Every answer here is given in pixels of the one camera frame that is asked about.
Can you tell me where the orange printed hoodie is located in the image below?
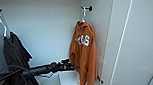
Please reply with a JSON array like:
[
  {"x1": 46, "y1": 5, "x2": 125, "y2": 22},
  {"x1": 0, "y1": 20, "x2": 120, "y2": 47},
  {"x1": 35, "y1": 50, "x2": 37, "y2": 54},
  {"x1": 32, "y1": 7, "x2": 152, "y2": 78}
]
[{"x1": 67, "y1": 20, "x2": 99, "y2": 85}]

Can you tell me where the white clothes hanger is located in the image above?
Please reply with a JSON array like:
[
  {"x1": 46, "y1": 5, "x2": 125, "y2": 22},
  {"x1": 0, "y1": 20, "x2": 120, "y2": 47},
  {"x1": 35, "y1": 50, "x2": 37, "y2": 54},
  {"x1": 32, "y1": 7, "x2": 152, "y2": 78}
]
[
  {"x1": 0, "y1": 8, "x2": 12, "y2": 40},
  {"x1": 78, "y1": 5, "x2": 90, "y2": 24}
]

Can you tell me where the white wardrobe door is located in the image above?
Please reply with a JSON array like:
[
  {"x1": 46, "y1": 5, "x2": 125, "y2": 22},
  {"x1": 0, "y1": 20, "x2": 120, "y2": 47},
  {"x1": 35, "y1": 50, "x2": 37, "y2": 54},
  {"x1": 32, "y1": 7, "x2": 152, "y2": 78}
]
[{"x1": 99, "y1": 0, "x2": 153, "y2": 85}]

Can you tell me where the white wardrobe shelf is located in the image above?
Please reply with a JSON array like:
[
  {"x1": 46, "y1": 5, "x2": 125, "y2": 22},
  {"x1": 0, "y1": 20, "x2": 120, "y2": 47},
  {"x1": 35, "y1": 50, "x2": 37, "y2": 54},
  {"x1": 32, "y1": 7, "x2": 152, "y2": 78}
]
[{"x1": 58, "y1": 71, "x2": 97, "y2": 85}]

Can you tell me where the small dark door hinge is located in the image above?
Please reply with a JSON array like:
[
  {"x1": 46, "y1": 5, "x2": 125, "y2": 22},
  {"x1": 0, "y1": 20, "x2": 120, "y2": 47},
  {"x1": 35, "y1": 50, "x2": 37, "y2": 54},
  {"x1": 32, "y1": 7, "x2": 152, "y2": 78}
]
[{"x1": 97, "y1": 74, "x2": 105, "y2": 85}]

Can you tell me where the white wardrobe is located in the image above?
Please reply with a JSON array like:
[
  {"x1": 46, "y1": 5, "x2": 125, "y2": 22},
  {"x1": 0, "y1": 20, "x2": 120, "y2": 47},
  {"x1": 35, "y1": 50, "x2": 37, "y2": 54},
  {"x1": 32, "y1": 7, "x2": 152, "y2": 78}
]
[{"x1": 0, "y1": 0, "x2": 119, "y2": 85}]

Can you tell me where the black hanging garment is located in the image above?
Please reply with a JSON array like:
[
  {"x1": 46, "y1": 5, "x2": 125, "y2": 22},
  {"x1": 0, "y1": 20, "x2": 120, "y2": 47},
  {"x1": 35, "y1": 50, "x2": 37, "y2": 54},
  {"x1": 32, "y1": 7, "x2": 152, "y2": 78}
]
[{"x1": 0, "y1": 29, "x2": 40, "y2": 85}]

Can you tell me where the dark clothes rod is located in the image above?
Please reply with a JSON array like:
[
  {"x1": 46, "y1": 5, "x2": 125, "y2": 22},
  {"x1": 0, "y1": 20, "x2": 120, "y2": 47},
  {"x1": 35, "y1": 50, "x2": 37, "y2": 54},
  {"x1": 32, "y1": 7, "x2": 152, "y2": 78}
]
[{"x1": 0, "y1": 5, "x2": 94, "y2": 17}]

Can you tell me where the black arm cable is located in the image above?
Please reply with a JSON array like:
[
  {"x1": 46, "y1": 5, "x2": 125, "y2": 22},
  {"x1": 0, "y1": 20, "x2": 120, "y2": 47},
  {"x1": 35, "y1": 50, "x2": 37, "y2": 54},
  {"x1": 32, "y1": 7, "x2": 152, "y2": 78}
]
[{"x1": 0, "y1": 62, "x2": 56, "y2": 85}]

